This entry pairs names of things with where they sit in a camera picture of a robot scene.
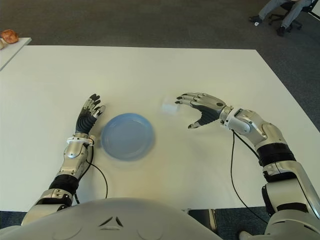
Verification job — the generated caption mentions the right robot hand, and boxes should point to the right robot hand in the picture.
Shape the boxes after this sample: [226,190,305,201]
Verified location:
[174,92,228,130]

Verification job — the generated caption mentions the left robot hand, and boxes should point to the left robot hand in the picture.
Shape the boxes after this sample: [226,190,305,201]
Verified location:
[75,93,107,136]

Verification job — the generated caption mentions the white charger block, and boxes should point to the white charger block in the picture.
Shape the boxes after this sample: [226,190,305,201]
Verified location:
[160,98,181,114]

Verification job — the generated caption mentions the blue plastic plate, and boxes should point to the blue plastic plate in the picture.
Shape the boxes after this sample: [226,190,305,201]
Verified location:
[100,112,156,162]

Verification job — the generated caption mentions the white side table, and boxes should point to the white side table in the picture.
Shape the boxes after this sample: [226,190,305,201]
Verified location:
[0,37,32,71]

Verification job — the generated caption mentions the grey robot torso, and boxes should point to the grey robot torso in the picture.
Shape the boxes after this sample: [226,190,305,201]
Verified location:
[0,197,226,240]

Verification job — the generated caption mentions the dark stand under table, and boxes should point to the dark stand under table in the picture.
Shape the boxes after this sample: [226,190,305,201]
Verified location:
[186,208,223,236]

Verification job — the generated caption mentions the black office chair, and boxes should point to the black office chair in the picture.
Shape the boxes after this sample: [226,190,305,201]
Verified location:
[267,0,320,31]

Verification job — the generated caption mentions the brown bread bun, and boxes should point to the brown bread bun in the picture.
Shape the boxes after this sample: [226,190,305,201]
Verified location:
[0,29,19,44]

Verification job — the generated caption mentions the seated person grey trousers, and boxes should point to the seated person grey trousers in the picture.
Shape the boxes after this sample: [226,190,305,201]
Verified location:
[248,0,313,37]

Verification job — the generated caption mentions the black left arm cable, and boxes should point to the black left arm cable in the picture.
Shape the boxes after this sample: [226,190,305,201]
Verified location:
[73,144,109,205]

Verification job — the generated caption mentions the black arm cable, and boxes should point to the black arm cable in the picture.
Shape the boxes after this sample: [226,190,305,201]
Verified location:
[73,144,109,205]
[229,129,269,225]

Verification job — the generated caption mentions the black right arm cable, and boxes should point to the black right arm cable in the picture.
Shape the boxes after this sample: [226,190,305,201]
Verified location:
[229,129,269,225]

